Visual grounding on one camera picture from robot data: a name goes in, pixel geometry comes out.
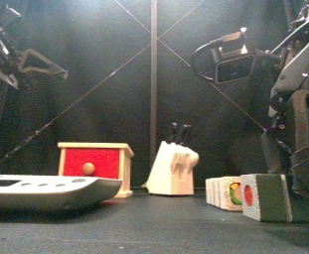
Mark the white sushi roll block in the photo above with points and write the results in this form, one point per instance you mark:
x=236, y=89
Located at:
x=225, y=193

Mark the wooden knife block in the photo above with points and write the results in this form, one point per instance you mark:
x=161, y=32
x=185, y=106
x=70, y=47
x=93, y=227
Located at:
x=172, y=172

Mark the wooden drawer box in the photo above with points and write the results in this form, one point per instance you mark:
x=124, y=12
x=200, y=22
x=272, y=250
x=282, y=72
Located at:
x=126, y=172

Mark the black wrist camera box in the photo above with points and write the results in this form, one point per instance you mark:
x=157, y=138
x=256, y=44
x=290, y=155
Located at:
x=233, y=67

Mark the vertical metal frame post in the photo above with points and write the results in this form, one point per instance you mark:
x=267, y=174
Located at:
x=153, y=82

